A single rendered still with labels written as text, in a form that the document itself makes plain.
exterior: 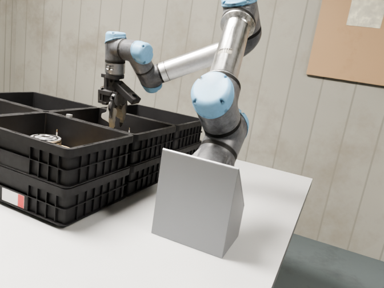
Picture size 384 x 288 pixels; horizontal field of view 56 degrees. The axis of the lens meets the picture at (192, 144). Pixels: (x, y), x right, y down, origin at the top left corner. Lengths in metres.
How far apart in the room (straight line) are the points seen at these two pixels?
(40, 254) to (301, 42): 2.29
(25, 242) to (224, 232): 0.50
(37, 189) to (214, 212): 0.49
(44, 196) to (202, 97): 0.51
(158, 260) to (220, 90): 0.46
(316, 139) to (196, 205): 1.92
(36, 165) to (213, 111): 0.50
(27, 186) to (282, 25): 2.18
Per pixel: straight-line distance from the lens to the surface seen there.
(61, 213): 1.05
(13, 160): 1.13
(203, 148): 1.02
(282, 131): 2.81
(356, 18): 2.76
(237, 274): 0.95
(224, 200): 0.94
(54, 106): 1.82
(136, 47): 1.29
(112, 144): 1.10
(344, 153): 2.80
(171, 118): 1.78
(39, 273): 0.89
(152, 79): 1.36
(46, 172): 1.05
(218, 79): 0.97
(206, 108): 0.94
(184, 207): 0.99
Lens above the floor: 1.20
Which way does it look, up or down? 13 degrees down
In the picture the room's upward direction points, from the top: 9 degrees clockwise
